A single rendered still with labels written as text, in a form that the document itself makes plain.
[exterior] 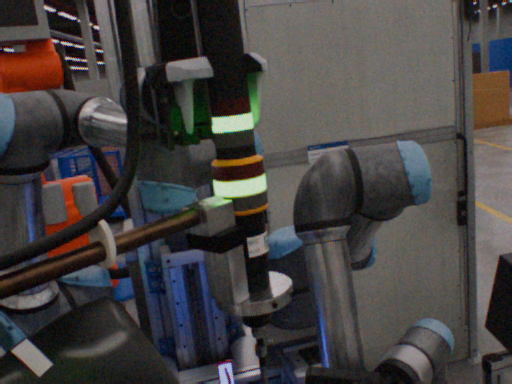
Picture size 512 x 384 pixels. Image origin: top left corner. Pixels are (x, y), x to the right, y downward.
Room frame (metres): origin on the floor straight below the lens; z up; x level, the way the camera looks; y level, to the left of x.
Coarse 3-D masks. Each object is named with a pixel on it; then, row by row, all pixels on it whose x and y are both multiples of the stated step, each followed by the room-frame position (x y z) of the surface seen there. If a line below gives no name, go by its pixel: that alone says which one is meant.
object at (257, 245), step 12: (240, 216) 0.40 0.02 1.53; (252, 216) 0.40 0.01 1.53; (264, 216) 0.41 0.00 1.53; (252, 228) 0.40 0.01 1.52; (264, 228) 0.41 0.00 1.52; (252, 240) 0.40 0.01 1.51; (264, 240) 0.41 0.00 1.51; (252, 252) 0.40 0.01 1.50; (264, 252) 0.40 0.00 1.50; (252, 264) 0.40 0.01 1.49; (264, 264) 0.40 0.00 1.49; (252, 276) 0.40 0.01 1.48; (264, 276) 0.40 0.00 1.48; (252, 288) 0.40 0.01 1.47; (264, 288) 0.40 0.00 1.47; (252, 324) 0.40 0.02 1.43; (264, 324) 0.40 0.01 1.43
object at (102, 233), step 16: (128, 16) 0.35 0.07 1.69; (128, 32) 0.34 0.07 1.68; (128, 48) 0.34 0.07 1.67; (128, 64) 0.34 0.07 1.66; (128, 80) 0.34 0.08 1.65; (128, 96) 0.34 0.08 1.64; (128, 112) 0.34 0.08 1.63; (128, 128) 0.34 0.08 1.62; (128, 144) 0.34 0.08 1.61; (128, 160) 0.34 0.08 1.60; (128, 176) 0.33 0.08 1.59; (112, 192) 0.33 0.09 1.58; (128, 192) 0.33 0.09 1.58; (96, 208) 0.32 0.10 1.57; (112, 208) 0.32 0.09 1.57; (80, 224) 0.30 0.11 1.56; (96, 224) 0.31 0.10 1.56; (48, 240) 0.29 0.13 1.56; (64, 240) 0.29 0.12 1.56; (96, 240) 0.32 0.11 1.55; (112, 240) 0.31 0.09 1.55; (0, 256) 0.27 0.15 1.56; (16, 256) 0.27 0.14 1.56; (32, 256) 0.28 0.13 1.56; (112, 256) 0.31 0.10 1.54
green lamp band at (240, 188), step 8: (264, 176) 0.41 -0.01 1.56; (216, 184) 0.40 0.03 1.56; (224, 184) 0.40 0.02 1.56; (232, 184) 0.39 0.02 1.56; (240, 184) 0.39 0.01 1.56; (248, 184) 0.39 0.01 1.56; (256, 184) 0.40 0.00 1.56; (264, 184) 0.41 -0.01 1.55; (216, 192) 0.41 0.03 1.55; (224, 192) 0.40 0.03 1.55; (232, 192) 0.39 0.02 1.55; (240, 192) 0.39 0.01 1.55; (248, 192) 0.39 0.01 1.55; (256, 192) 0.40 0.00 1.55
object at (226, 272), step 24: (216, 216) 0.37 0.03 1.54; (192, 240) 0.39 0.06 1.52; (216, 240) 0.37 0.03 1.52; (240, 240) 0.38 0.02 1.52; (216, 264) 0.39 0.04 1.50; (240, 264) 0.39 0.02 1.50; (216, 288) 0.39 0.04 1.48; (240, 288) 0.38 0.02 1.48; (288, 288) 0.40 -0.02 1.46; (240, 312) 0.38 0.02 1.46; (264, 312) 0.38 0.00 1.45
